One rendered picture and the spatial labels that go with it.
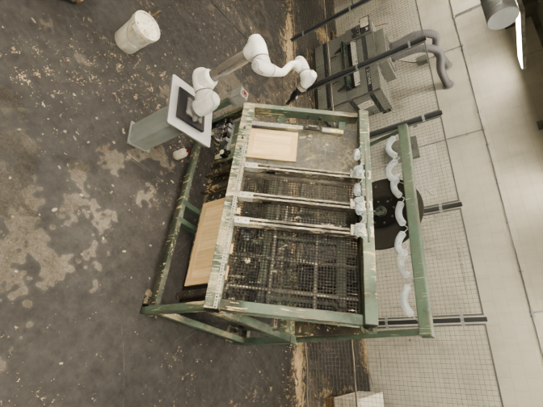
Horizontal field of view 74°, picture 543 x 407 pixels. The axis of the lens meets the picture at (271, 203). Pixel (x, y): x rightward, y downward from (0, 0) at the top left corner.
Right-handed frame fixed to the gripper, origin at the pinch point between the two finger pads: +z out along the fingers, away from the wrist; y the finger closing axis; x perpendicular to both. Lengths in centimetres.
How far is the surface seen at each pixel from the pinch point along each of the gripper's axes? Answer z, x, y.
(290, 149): 26.3, -17.1, -33.6
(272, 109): 35.9, -2.0, 18.8
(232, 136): 55, 34, -18
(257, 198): 32, 16, -94
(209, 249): 87, 38, -129
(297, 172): 17, -18, -64
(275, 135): 34.3, -4.9, -15.0
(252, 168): 37, 19, -60
